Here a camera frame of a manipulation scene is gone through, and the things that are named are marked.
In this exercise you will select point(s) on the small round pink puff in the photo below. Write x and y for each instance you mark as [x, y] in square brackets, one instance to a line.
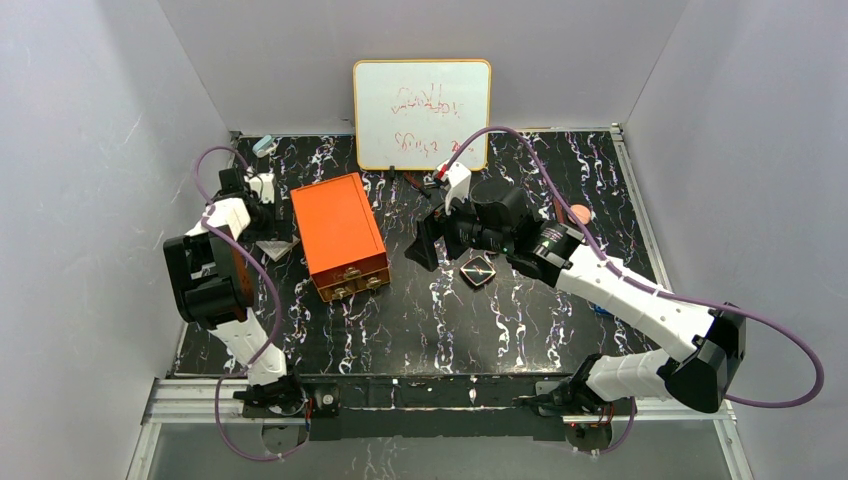
[582, 213]

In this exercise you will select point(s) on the light blue eraser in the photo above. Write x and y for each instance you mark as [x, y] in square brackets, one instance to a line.
[265, 146]

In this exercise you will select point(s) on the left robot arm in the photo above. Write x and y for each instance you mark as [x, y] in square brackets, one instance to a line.
[214, 290]

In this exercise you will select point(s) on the yellow-framed whiteboard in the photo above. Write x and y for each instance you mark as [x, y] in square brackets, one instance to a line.
[414, 114]

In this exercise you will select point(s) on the orange drawer organizer box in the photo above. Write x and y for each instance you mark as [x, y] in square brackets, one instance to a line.
[343, 247]

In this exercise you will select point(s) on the white eyeshadow palette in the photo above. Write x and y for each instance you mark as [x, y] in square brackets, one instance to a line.
[277, 249]

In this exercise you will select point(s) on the blue stapler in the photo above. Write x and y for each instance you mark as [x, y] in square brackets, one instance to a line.
[601, 309]

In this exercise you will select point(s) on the black square compact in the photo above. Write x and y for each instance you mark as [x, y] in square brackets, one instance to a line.
[477, 272]

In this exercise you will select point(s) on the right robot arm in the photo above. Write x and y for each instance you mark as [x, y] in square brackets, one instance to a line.
[699, 348]

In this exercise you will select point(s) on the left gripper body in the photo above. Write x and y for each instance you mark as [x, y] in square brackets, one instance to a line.
[277, 221]

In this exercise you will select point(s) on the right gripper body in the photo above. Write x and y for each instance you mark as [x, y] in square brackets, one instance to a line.
[439, 234]

